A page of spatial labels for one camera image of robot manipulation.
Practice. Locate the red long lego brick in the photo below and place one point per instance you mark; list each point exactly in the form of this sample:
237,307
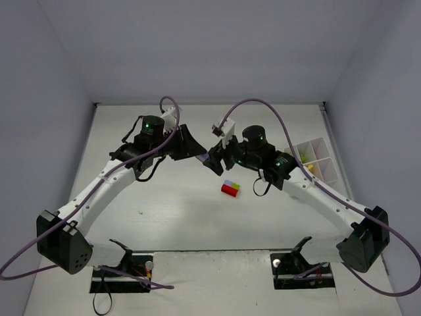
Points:
229,190

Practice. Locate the dark green lego brick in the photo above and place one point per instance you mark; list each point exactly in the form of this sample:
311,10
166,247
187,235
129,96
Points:
303,159

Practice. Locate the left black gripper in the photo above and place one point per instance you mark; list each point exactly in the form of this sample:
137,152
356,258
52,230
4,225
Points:
177,143

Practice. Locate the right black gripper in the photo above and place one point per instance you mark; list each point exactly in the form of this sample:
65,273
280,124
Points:
228,155

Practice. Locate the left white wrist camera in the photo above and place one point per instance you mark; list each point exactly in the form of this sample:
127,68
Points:
170,118

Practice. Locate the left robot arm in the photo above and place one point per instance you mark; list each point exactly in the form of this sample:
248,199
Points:
62,234

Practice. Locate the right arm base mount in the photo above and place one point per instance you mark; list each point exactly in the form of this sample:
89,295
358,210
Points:
291,271

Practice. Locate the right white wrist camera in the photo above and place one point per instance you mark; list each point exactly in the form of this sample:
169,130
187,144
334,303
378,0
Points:
224,130

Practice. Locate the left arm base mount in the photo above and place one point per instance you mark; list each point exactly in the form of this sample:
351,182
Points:
117,280

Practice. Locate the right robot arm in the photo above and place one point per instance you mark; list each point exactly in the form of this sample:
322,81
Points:
363,231

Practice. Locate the white divided container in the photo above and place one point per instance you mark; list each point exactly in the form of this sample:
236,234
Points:
317,153

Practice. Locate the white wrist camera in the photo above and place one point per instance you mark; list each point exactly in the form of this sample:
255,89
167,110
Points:
224,130
170,118

